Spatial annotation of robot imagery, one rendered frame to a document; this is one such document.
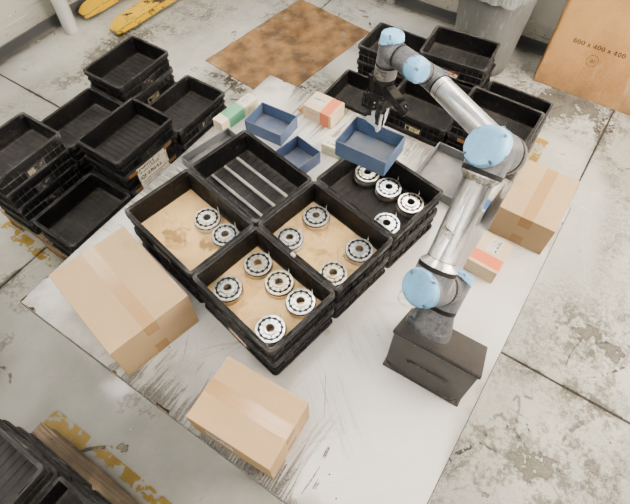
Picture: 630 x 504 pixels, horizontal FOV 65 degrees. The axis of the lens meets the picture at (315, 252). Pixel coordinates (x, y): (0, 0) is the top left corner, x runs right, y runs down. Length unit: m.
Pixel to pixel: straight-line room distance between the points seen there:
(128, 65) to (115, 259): 1.74
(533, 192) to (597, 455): 1.25
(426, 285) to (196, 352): 0.87
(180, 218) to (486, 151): 1.17
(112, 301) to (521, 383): 1.90
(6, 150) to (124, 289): 1.49
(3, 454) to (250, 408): 1.00
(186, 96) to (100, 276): 1.64
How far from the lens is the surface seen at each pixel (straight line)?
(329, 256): 1.83
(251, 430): 1.56
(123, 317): 1.75
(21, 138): 3.13
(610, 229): 3.39
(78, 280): 1.88
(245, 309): 1.74
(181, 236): 1.94
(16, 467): 2.18
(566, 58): 4.10
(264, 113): 2.53
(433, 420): 1.76
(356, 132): 1.90
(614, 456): 2.76
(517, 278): 2.08
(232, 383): 1.61
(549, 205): 2.13
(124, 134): 2.91
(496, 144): 1.37
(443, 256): 1.42
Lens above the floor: 2.37
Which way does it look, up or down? 57 degrees down
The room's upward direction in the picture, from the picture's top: straight up
